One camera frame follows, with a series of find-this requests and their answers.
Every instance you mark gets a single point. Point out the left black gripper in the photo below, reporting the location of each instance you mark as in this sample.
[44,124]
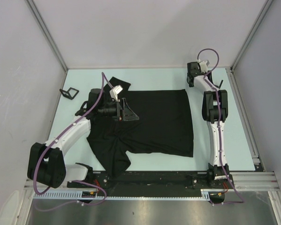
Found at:
[123,113]

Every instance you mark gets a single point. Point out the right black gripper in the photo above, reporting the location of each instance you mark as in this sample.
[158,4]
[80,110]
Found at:
[201,71]

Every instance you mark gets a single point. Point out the black t-shirt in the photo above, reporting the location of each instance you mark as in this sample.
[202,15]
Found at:
[164,126]

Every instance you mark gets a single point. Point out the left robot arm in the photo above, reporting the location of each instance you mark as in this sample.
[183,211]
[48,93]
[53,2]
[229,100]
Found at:
[46,161]

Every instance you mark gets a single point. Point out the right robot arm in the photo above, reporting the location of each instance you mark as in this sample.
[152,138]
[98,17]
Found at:
[215,113]

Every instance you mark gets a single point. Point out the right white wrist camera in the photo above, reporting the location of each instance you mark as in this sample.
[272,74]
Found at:
[203,65]

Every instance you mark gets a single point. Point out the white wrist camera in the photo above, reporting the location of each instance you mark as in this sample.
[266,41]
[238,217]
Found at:
[114,92]
[203,65]

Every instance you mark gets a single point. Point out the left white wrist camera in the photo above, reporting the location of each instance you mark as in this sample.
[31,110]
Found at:
[114,92]

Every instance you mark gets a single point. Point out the right black wire stand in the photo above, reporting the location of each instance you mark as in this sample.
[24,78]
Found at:
[220,84]

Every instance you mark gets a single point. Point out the black wire stand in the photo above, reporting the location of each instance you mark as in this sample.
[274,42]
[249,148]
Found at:
[220,84]
[70,94]

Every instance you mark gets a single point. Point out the left black wire stand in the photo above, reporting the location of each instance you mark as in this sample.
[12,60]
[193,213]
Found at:
[70,94]

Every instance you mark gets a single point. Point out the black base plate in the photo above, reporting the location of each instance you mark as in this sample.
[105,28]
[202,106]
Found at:
[154,184]

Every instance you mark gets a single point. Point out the white cable duct rail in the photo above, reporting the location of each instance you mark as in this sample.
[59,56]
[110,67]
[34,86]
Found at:
[140,198]

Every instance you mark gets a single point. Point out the aluminium frame rail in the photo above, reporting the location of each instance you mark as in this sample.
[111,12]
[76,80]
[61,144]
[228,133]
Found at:
[255,181]

